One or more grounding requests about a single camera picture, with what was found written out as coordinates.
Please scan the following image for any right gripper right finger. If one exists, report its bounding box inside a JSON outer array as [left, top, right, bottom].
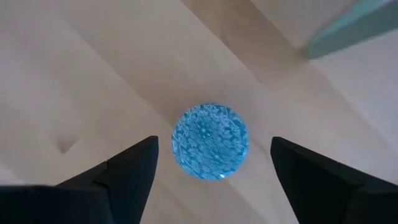
[[270, 136, 398, 224]]

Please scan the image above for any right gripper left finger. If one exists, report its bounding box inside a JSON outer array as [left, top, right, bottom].
[[0, 136, 159, 224]]

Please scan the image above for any light blue patterned candle tin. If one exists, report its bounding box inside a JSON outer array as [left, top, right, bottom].
[[170, 103, 249, 181]]

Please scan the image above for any green perforated metal shelf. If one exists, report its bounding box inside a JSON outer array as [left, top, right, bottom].
[[303, 0, 398, 60]]

